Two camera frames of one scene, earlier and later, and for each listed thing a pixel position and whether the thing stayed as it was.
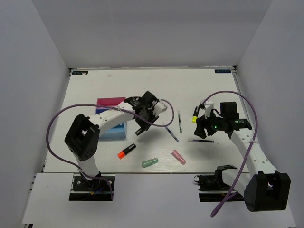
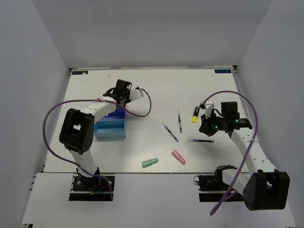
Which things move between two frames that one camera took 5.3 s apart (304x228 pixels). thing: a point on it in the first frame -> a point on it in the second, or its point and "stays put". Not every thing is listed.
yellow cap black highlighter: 195,115 stays put
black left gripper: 144,126 -> 128,95
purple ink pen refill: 200,140 stays put
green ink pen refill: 179,121 stays put
